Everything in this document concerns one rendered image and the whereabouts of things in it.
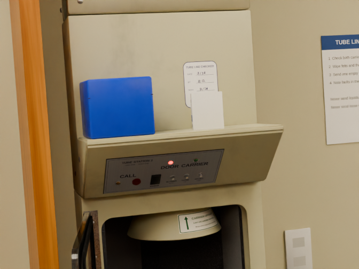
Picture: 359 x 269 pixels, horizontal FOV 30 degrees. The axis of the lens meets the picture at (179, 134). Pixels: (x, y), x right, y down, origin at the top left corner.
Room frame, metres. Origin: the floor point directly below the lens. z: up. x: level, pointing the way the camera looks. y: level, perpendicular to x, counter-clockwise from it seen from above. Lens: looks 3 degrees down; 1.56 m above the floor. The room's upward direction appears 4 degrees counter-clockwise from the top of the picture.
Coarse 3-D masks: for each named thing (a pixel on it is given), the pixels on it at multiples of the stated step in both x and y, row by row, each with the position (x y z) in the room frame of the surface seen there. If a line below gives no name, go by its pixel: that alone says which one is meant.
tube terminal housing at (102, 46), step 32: (64, 32) 1.17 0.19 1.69; (96, 32) 1.12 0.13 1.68; (128, 32) 1.13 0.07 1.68; (160, 32) 1.14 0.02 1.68; (192, 32) 1.16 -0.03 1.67; (224, 32) 1.17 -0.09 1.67; (96, 64) 1.11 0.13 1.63; (128, 64) 1.13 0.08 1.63; (160, 64) 1.14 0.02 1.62; (224, 64) 1.17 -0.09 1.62; (160, 96) 1.14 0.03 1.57; (224, 96) 1.17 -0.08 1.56; (160, 128) 1.14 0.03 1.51; (160, 192) 1.14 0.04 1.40; (192, 192) 1.15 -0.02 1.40; (224, 192) 1.17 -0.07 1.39; (256, 192) 1.18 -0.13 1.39; (256, 224) 1.18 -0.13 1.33; (256, 256) 1.18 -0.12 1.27
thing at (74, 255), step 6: (84, 216) 1.03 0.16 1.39; (84, 222) 0.98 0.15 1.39; (78, 234) 0.89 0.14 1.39; (90, 234) 1.05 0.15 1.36; (78, 240) 0.85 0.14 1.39; (90, 240) 1.04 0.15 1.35; (78, 246) 0.81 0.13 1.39; (90, 246) 1.03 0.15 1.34; (72, 252) 0.79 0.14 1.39; (90, 252) 1.02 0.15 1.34; (72, 258) 0.79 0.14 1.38; (90, 258) 1.01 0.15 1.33; (72, 264) 0.79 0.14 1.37; (78, 264) 0.79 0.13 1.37; (90, 264) 1.00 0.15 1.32
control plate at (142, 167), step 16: (112, 160) 1.03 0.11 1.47; (128, 160) 1.04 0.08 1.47; (144, 160) 1.04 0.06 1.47; (160, 160) 1.05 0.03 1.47; (176, 160) 1.06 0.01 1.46; (192, 160) 1.07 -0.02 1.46; (208, 160) 1.08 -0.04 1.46; (112, 176) 1.05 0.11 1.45; (128, 176) 1.06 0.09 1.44; (144, 176) 1.07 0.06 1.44; (176, 176) 1.09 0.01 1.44; (192, 176) 1.10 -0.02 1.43; (208, 176) 1.11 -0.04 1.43; (112, 192) 1.08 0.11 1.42
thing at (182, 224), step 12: (144, 216) 1.20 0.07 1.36; (156, 216) 1.18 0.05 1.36; (168, 216) 1.18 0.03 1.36; (180, 216) 1.18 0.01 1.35; (192, 216) 1.18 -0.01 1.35; (204, 216) 1.20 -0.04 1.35; (132, 228) 1.21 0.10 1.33; (144, 228) 1.19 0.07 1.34; (156, 228) 1.17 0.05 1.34; (168, 228) 1.17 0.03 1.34; (180, 228) 1.17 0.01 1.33; (192, 228) 1.17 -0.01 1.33; (204, 228) 1.18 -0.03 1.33; (216, 228) 1.21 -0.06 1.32; (156, 240) 1.16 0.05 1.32; (168, 240) 1.16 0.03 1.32
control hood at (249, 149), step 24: (96, 144) 1.00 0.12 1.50; (120, 144) 1.01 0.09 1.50; (144, 144) 1.02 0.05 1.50; (168, 144) 1.03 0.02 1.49; (192, 144) 1.05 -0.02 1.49; (216, 144) 1.06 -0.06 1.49; (240, 144) 1.07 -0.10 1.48; (264, 144) 1.09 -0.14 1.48; (96, 168) 1.03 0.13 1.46; (240, 168) 1.12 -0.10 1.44; (264, 168) 1.14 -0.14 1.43; (96, 192) 1.08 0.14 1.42; (120, 192) 1.09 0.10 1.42; (144, 192) 1.11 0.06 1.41
